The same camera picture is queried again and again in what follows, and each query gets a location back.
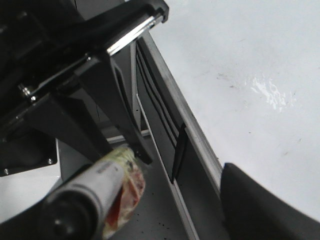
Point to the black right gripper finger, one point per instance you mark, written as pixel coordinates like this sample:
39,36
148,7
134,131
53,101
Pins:
253,213

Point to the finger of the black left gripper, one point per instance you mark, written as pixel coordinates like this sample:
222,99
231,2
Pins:
101,78

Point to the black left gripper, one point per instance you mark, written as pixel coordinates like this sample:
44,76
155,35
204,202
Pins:
42,43

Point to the black white marker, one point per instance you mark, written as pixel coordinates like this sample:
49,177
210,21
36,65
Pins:
98,202

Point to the white whiteboard with grey frame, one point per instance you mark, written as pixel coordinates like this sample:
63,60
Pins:
250,73

